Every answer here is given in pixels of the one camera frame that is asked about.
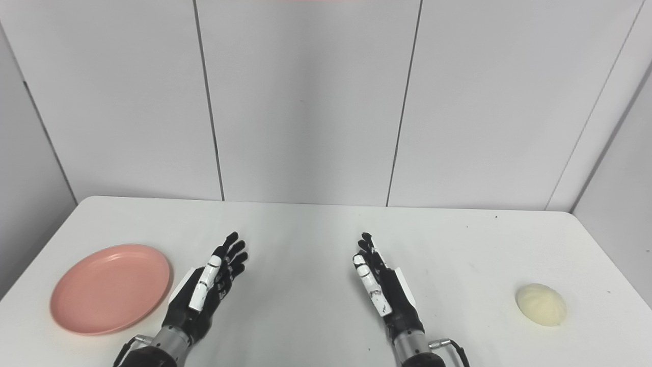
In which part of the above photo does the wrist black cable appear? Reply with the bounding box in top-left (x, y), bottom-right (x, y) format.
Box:
top-left (113, 334), bottom-right (152, 366)
top-left (429, 338), bottom-right (470, 367)

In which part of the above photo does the white steamed bun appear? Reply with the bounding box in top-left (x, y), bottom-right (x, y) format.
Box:
top-left (515, 283), bottom-right (567, 327)

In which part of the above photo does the pink round plate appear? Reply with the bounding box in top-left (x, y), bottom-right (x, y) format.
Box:
top-left (49, 244), bottom-right (172, 336)

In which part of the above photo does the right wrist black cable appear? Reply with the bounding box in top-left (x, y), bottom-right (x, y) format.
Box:
top-left (429, 338), bottom-right (470, 367)

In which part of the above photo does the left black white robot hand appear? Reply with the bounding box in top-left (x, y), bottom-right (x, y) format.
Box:
top-left (162, 232), bottom-right (249, 344)

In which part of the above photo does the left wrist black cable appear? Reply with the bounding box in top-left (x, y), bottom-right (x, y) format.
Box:
top-left (113, 334), bottom-right (152, 366)

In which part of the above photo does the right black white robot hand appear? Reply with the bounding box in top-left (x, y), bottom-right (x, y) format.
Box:
top-left (352, 232), bottom-right (425, 339)

